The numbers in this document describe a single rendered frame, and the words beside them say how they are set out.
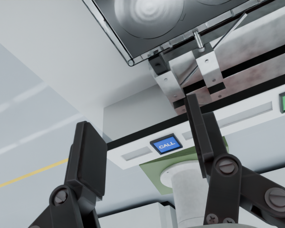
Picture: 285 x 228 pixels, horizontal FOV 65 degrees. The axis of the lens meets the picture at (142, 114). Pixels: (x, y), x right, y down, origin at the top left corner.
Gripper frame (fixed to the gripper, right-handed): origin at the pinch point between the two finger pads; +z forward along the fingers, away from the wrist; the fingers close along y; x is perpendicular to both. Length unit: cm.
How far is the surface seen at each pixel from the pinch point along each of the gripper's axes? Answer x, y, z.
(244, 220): -284, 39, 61
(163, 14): -5.8, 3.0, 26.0
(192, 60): -17.2, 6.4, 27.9
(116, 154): -30.5, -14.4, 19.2
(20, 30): -3.7, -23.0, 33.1
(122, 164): -35.4, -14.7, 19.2
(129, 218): -312, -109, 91
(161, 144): -30.2, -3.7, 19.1
